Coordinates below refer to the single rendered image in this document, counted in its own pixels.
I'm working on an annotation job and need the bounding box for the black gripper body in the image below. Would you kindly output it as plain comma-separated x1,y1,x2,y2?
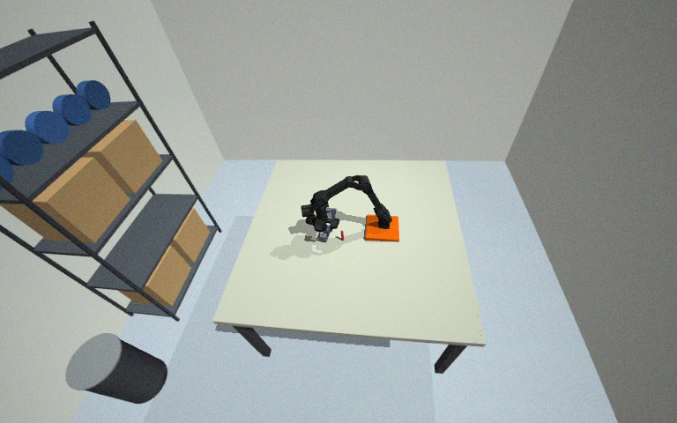
306,211,339,229

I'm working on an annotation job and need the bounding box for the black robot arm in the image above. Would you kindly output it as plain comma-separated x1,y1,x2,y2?
301,175,392,232

